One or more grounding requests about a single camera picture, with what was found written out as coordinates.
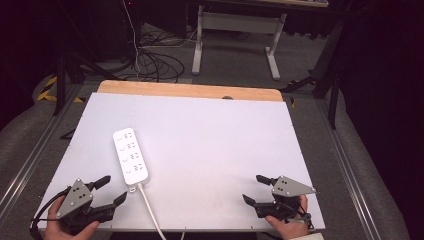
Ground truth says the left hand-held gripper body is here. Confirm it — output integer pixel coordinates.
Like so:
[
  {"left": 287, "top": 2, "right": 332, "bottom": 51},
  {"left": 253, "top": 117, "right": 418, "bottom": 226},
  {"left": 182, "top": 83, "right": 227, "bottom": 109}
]
[{"left": 55, "top": 178, "right": 103, "bottom": 236}]

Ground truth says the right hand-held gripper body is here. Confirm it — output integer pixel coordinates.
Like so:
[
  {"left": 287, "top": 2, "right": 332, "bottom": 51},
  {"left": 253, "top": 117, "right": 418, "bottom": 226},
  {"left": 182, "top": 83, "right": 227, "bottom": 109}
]
[{"left": 263, "top": 175, "right": 318, "bottom": 224}]

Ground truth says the person's left hand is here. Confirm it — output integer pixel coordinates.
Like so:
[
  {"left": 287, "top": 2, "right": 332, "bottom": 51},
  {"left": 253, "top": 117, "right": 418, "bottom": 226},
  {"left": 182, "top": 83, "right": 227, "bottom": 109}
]
[{"left": 44, "top": 195, "right": 101, "bottom": 240}]

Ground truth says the person's right hand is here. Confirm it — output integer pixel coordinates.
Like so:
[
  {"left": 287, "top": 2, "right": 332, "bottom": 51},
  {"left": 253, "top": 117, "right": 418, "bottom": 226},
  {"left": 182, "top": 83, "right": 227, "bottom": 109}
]
[{"left": 264, "top": 194, "right": 310, "bottom": 240}]

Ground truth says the white power strip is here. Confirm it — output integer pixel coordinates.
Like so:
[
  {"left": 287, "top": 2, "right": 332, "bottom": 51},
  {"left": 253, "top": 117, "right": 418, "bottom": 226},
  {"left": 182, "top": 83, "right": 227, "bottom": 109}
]
[{"left": 112, "top": 127, "right": 151, "bottom": 188}]

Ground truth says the white table cover board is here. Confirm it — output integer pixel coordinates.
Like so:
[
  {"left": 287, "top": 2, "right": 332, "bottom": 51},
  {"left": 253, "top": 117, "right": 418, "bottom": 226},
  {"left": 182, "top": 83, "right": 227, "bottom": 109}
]
[{"left": 35, "top": 92, "right": 326, "bottom": 232}]

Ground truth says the yellow black floor tape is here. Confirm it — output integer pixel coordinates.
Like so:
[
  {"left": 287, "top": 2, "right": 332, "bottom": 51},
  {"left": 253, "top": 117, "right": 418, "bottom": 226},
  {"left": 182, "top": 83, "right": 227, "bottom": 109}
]
[{"left": 35, "top": 75, "right": 86, "bottom": 104}]

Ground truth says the black metal stand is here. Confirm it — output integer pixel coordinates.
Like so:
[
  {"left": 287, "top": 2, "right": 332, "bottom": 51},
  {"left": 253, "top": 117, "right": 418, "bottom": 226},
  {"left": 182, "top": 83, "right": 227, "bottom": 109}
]
[
  {"left": 279, "top": 19, "right": 346, "bottom": 131},
  {"left": 53, "top": 46, "right": 118, "bottom": 117}
]

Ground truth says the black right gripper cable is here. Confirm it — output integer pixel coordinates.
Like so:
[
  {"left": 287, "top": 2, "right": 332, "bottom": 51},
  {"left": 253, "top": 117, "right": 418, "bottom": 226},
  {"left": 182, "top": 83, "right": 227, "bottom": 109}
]
[{"left": 293, "top": 199, "right": 316, "bottom": 231}]

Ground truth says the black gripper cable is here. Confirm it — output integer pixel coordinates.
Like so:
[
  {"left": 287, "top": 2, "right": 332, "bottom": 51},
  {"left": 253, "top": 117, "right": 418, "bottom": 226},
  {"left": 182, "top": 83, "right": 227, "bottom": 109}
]
[
  {"left": 29, "top": 185, "right": 73, "bottom": 240},
  {"left": 293, "top": 199, "right": 316, "bottom": 231}
]

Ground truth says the white power strip cable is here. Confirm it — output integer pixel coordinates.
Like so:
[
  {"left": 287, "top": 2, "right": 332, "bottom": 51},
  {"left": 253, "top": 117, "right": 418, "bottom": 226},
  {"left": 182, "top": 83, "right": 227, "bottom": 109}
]
[{"left": 129, "top": 183, "right": 168, "bottom": 240}]

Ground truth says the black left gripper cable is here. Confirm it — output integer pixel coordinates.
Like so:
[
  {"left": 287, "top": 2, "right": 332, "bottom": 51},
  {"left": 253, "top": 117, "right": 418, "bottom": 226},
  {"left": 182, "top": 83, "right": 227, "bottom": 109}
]
[{"left": 29, "top": 185, "right": 73, "bottom": 240}]

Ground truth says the aluminium floor rail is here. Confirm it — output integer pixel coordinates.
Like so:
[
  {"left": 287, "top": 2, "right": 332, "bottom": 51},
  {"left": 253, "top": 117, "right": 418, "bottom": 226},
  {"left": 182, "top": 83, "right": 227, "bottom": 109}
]
[
  {"left": 315, "top": 99, "right": 374, "bottom": 240},
  {"left": 0, "top": 83, "right": 84, "bottom": 214}
]

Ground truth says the bundle of black floor cables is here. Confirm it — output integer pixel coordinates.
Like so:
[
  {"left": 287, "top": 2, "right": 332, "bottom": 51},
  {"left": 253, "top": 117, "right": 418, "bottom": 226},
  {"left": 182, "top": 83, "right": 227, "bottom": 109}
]
[{"left": 135, "top": 27, "right": 186, "bottom": 84}]

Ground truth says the thin white hanging cable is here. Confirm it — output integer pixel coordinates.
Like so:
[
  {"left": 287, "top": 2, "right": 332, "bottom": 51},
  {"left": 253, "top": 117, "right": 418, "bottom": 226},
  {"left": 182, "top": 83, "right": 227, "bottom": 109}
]
[{"left": 121, "top": 0, "right": 142, "bottom": 80}]

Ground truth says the white metal desk frame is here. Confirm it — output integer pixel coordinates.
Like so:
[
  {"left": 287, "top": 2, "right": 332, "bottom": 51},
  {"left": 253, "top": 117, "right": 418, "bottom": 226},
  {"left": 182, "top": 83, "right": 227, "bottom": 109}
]
[{"left": 191, "top": 4, "right": 288, "bottom": 82}]

